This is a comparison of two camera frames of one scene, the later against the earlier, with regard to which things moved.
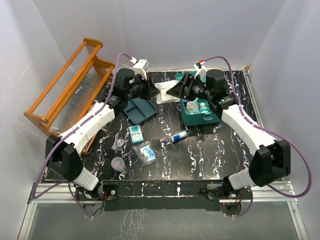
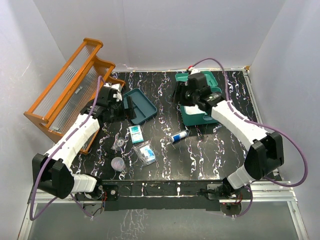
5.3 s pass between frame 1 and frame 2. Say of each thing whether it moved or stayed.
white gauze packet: moved
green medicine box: stayed
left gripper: moved
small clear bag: stayed
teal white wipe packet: stayed
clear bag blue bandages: stayed
